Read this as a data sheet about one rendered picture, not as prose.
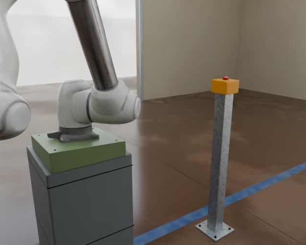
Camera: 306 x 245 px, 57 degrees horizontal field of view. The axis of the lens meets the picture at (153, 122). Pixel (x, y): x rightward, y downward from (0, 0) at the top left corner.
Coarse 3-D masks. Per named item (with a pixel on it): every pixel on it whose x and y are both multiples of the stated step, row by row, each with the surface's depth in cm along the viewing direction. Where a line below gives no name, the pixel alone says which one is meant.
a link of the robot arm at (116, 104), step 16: (80, 0) 90; (96, 0) 96; (80, 16) 94; (96, 16) 97; (80, 32) 99; (96, 32) 100; (96, 48) 103; (96, 64) 108; (112, 64) 113; (96, 80) 114; (112, 80) 115; (96, 96) 118; (112, 96) 117; (128, 96) 122; (96, 112) 124; (112, 112) 121; (128, 112) 122
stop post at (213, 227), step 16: (224, 80) 171; (224, 96) 172; (224, 112) 175; (224, 128) 178; (224, 144) 182; (224, 160) 186; (224, 176) 191; (224, 192) 195; (208, 208) 201; (208, 224) 204; (224, 224) 208
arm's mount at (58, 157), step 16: (96, 128) 154; (32, 144) 140; (48, 144) 123; (64, 144) 124; (80, 144) 124; (96, 144) 124; (112, 144) 127; (48, 160) 115; (64, 160) 116; (80, 160) 120; (96, 160) 124
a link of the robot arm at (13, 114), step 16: (0, 0) 78; (16, 0) 85; (0, 16) 75; (0, 32) 70; (0, 48) 67; (16, 48) 71; (0, 64) 64; (16, 64) 67; (0, 80) 60; (16, 80) 66; (0, 96) 57; (16, 96) 59; (0, 112) 55; (16, 112) 57; (0, 128) 56; (16, 128) 58
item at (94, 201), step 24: (96, 168) 126; (120, 168) 133; (48, 192) 116; (72, 192) 122; (96, 192) 129; (120, 192) 136; (48, 216) 124; (72, 216) 125; (96, 216) 132; (120, 216) 140; (48, 240) 134; (72, 240) 128; (96, 240) 135; (120, 240) 144
